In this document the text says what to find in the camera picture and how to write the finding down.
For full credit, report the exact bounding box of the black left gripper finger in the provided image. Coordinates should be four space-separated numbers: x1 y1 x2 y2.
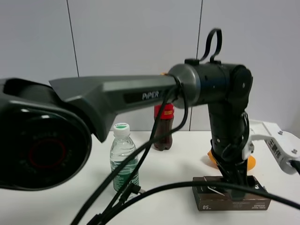
229 178 250 199

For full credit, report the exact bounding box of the black cable bundle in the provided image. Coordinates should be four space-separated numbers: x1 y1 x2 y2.
70 28 300 225

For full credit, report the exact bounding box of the cola bottle yellow cap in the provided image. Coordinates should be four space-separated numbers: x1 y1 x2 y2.
154 104 174 151

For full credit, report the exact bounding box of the green label water bottle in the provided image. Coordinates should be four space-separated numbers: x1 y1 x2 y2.
110 123 139 192

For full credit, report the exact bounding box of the yellow mango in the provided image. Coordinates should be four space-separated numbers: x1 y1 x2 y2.
207 150 256 171

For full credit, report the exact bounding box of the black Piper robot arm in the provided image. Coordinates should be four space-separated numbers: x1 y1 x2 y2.
0 59 253 191

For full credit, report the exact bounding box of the brown coffee capsule box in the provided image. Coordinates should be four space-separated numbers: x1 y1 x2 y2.
192 186 271 211

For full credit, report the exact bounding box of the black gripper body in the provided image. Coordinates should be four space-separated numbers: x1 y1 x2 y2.
210 131 249 183

